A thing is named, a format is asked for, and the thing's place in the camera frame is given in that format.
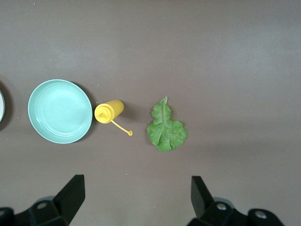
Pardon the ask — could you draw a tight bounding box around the mint green plate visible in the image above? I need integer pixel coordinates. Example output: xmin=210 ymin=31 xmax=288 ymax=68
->
xmin=27 ymin=79 xmax=93 ymax=144

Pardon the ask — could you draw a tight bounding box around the green lettuce leaf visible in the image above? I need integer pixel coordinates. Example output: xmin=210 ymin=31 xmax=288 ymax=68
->
xmin=147 ymin=96 xmax=188 ymax=153

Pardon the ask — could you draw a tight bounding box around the yellow mustard squeeze bottle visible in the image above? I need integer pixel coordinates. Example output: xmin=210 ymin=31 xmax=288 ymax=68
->
xmin=94 ymin=99 xmax=134 ymax=137

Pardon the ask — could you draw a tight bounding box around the beige plate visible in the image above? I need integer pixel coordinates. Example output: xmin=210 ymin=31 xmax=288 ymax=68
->
xmin=0 ymin=90 xmax=6 ymax=123

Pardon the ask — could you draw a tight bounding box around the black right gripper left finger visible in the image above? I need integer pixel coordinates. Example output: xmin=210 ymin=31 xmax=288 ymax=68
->
xmin=0 ymin=174 xmax=85 ymax=226

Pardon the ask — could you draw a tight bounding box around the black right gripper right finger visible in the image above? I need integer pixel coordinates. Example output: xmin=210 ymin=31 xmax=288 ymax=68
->
xmin=188 ymin=176 xmax=285 ymax=226

